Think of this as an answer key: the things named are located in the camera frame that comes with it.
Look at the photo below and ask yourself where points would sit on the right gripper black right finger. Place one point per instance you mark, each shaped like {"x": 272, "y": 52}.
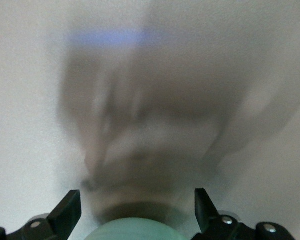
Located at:
{"x": 207, "y": 217}

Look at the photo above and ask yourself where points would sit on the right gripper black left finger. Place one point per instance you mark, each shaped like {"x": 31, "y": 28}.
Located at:
{"x": 62, "y": 215}

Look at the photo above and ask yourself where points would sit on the light green bowl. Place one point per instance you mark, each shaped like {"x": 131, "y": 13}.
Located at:
{"x": 135, "y": 230}

